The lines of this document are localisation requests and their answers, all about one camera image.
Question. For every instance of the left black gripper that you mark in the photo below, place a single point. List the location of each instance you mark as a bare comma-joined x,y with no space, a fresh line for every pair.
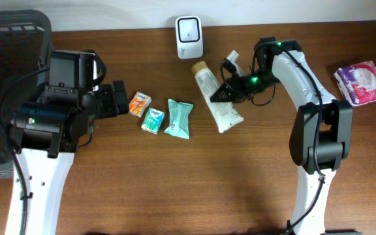
111,108

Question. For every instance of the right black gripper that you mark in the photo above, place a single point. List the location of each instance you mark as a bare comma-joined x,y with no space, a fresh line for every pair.
234,95

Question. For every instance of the white floral cream tube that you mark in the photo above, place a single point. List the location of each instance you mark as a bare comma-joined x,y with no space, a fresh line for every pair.
224,113

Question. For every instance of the small orange tissue pack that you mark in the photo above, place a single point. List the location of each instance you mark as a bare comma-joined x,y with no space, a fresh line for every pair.
139,103

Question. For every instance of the small teal tissue pack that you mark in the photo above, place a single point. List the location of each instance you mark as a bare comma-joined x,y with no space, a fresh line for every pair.
153,120

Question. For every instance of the teal wet wipes pack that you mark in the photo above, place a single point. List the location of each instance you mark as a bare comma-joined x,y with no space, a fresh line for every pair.
179,119

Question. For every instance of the red purple tissue pack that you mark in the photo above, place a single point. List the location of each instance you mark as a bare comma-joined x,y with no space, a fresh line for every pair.
357,83

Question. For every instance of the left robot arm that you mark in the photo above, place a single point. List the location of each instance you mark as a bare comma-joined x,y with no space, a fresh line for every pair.
45,131

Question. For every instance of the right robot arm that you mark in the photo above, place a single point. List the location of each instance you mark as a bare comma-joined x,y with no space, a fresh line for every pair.
320,137

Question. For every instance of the white barcode scanner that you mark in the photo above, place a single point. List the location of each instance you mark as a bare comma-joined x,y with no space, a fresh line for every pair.
189,38

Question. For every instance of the dark grey plastic basket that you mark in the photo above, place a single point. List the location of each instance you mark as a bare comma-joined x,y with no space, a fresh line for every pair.
25,46

